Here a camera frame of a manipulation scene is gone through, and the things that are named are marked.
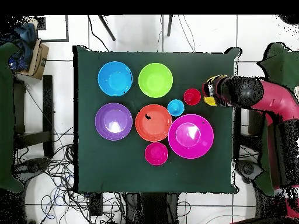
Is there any black framed board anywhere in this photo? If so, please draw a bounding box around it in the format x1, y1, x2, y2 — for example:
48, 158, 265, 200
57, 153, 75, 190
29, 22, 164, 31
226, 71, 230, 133
37, 15, 70, 43

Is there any black tripod leg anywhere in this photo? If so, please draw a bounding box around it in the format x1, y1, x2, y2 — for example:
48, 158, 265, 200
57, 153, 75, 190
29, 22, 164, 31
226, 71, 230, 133
98, 15, 117, 42
166, 15, 174, 37

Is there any green bowl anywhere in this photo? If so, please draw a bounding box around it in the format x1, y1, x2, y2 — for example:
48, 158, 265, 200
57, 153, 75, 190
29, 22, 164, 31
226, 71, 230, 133
138, 62, 174, 99

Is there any small pink bowl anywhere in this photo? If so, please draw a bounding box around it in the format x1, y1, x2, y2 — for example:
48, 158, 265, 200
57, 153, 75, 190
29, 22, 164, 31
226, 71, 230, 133
144, 142, 169, 166

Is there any orange bowl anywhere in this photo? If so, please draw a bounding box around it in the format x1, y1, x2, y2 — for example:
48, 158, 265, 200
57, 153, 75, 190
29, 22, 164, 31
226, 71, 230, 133
134, 104, 173, 142

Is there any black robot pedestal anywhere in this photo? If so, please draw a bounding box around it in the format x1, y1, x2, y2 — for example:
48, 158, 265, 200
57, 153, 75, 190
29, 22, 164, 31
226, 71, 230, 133
124, 192, 181, 224

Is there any green cloth side table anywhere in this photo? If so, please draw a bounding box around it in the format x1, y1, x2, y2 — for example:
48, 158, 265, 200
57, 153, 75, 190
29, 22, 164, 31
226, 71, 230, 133
253, 41, 299, 197
0, 41, 25, 194

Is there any red cup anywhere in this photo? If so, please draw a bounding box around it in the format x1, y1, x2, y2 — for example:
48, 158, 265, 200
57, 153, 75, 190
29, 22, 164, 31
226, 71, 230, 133
183, 87, 201, 106

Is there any large magenta bowl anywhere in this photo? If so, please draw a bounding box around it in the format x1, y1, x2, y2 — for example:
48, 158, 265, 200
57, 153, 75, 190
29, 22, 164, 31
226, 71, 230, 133
168, 114, 214, 160

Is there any dark green table cloth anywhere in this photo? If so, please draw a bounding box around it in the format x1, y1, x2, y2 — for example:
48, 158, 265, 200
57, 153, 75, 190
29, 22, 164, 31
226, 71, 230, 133
72, 44, 242, 194

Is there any black power adapter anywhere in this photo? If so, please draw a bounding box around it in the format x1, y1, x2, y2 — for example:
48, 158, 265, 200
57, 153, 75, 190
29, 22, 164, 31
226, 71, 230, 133
89, 192, 104, 217

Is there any cardboard box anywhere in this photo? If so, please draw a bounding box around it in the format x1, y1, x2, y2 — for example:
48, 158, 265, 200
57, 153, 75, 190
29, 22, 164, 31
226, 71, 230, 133
17, 38, 50, 81

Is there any purple bowl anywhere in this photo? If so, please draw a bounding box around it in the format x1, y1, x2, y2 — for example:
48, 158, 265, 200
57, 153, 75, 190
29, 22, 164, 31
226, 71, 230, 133
95, 102, 133, 141

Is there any blue cup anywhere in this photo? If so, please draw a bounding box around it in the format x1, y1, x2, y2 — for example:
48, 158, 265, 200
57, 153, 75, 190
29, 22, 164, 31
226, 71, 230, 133
167, 99, 185, 117

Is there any blue fabric bag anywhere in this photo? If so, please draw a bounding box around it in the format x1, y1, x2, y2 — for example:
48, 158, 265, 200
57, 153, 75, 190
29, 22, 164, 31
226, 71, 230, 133
0, 22, 39, 72

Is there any blue bowl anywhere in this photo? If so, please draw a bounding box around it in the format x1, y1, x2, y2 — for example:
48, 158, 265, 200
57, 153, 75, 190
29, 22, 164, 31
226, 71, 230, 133
97, 61, 133, 97

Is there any black stool frame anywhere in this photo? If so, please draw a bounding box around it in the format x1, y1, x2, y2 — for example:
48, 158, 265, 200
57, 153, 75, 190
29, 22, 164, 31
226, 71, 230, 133
233, 107, 269, 152
13, 75, 55, 159

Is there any floor cable tangle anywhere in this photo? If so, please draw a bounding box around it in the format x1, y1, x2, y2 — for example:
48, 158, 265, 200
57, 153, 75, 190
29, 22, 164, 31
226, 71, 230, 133
13, 127, 126, 224

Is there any yellow cup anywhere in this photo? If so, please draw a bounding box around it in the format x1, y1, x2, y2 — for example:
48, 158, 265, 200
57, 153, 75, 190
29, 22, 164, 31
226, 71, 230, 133
203, 96, 218, 107
202, 74, 228, 86

